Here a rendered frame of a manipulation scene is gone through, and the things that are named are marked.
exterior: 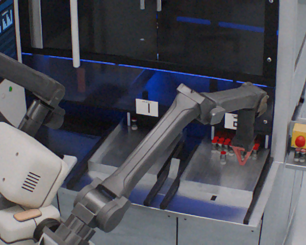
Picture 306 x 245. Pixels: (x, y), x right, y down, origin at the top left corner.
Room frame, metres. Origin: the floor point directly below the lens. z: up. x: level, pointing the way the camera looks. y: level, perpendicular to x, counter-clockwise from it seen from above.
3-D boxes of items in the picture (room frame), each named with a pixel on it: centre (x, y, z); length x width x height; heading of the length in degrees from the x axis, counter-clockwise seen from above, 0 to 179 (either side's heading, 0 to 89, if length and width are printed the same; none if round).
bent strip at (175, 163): (1.90, -0.05, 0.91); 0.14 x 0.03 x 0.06; 158
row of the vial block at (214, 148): (2.07, -0.30, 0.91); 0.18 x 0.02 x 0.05; 69
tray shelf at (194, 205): (1.98, -0.08, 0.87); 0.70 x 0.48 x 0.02; 70
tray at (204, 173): (1.99, -0.27, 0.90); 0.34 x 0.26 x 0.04; 160
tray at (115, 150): (2.11, 0.05, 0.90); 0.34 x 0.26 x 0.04; 160
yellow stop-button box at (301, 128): (2.01, -0.54, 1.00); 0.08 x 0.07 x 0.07; 160
